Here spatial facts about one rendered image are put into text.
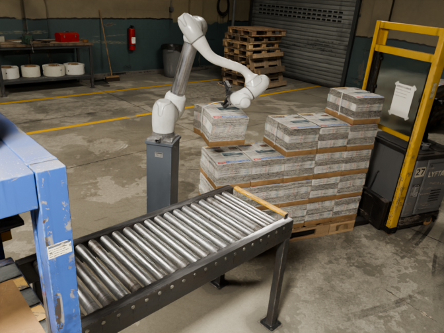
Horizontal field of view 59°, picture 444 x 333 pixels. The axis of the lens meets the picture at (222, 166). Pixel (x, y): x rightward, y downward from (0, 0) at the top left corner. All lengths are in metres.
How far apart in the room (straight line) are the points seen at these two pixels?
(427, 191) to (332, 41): 6.80
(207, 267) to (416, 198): 2.62
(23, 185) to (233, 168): 2.08
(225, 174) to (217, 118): 0.44
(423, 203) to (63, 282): 3.54
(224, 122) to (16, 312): 1.73
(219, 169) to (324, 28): 8.00
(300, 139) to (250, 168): 0.47
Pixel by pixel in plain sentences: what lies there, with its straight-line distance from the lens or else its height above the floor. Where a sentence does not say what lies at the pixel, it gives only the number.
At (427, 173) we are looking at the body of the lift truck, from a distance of 4.03.
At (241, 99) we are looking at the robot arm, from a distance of 2.55.
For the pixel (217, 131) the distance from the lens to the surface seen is 2.79.
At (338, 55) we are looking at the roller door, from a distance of 10.30.
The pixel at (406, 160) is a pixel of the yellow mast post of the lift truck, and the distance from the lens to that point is 3.72.
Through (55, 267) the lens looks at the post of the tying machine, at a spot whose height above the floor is 1.27.
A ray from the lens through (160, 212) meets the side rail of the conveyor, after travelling 2.27.
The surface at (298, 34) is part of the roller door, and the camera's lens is 10.97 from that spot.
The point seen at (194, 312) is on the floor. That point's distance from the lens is 2.80.
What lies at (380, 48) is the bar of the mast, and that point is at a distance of 3.96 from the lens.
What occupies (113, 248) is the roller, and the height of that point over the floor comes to 0.80.
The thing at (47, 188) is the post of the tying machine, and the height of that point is 1.50.
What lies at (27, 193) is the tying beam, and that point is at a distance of 1.03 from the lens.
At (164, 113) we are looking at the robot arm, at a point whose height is 1.20.
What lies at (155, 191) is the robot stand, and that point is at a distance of 2.90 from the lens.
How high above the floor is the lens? 1.96
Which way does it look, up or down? 24 degrees down
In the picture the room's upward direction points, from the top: 5 degrees clockwise
